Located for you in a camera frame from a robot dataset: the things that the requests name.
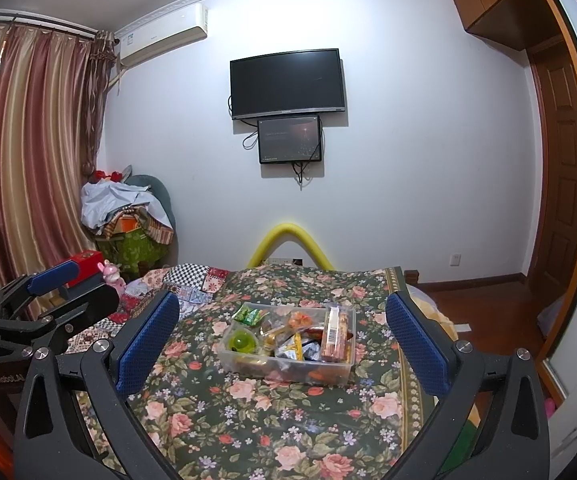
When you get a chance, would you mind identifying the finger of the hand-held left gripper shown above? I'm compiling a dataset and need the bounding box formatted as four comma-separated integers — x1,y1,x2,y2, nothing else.
0,260,82,322
0,281,122,357

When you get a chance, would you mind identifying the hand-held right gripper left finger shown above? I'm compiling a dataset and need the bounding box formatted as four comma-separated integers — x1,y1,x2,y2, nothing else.
13,290,182,480

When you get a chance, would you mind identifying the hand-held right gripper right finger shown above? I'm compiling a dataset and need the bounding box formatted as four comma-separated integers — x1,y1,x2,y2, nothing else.
383,290,551,480

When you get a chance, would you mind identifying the clear green-edged snack bag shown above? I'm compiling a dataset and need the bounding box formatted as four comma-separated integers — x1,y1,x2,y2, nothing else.
232,304,270,328

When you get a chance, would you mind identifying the white blue snack packet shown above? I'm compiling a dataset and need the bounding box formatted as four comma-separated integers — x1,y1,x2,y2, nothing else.
276,337,320,362

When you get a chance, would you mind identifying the clear plastic container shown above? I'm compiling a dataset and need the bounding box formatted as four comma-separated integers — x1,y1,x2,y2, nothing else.
217,301,357,387

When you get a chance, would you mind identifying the pink toy figure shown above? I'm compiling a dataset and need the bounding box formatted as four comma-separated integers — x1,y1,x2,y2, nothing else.
99,261,125,297

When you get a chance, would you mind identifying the red box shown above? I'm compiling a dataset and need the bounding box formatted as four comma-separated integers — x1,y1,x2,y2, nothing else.
63,250,106,288

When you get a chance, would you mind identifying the green printed cloth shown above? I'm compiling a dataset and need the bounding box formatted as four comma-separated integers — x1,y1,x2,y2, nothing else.
96,227,169,277

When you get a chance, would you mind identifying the patchwork quilt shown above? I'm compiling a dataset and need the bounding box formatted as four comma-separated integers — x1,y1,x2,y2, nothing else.
66,262,232,356

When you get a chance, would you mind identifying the long biscuit packet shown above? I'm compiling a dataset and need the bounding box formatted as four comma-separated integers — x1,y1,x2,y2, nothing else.
320,306,352,362

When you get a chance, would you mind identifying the green jelly cup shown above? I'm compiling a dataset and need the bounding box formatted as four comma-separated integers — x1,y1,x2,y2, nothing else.
228,331,258,356

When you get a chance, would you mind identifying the pile of clothes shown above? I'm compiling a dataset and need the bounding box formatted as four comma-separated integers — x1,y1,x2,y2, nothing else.
81,167,175,246

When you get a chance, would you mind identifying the floral blanket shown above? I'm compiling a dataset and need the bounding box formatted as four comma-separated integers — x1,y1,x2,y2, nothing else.
76,265,441,480

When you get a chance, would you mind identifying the grey chair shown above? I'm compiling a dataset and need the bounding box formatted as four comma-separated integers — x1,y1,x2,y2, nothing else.
128,174,177,256

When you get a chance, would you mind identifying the golden snack packet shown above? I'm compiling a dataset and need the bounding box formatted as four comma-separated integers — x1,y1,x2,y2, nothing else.
262,326,291,353

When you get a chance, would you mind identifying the striped curtain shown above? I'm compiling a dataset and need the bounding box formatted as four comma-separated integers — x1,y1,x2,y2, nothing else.
0,10,119,301

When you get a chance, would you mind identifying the yellow foam tube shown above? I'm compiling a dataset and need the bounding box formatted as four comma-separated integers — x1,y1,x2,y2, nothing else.
247,222,336,269

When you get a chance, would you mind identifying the wooden door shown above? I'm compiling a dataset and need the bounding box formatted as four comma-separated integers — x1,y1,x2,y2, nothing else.
525,45,577,306

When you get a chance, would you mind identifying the white air conditioner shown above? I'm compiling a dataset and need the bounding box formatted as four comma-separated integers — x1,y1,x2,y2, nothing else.
116,2,210,68

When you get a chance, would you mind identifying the wooden upper cabinet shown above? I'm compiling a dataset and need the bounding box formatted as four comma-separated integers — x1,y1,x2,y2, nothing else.
448,0,551,52

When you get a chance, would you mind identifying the black monitor cable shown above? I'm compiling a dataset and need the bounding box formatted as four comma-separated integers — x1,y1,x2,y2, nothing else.
291,160,320,190

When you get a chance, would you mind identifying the black television cable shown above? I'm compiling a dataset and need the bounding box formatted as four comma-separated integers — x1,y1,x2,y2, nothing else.
227,94,261,152

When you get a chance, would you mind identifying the small wall monitor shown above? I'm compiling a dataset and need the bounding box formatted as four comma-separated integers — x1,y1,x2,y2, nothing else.
257,115,324,165

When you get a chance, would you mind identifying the black wall television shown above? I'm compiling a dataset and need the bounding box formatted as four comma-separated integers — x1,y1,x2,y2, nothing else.
230,49,346,121

